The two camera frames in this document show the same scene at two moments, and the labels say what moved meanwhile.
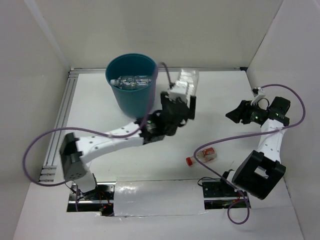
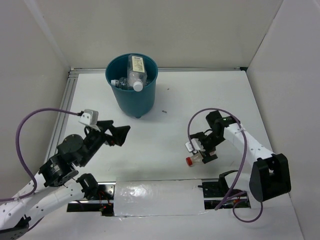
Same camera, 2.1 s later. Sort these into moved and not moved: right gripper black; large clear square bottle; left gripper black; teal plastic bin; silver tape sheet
Moved: large clear square bottle; right gripper black; left gripper black
Not moved: silver tape sheet; teal plastic bin
